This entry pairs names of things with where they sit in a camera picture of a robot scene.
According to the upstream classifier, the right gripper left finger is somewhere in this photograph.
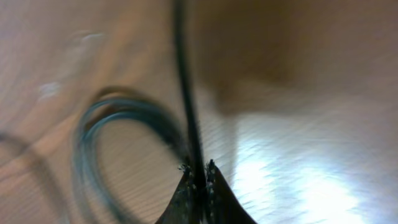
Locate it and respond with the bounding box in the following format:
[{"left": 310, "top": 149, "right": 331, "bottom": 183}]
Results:
[{"left": 155, "top": 164, "right": 199, "bottom": 224}]

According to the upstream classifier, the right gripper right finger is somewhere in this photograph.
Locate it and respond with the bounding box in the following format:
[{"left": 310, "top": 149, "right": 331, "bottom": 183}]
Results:
[{"left": 205, "top": 159, "right": 256, "bottom": 224}]

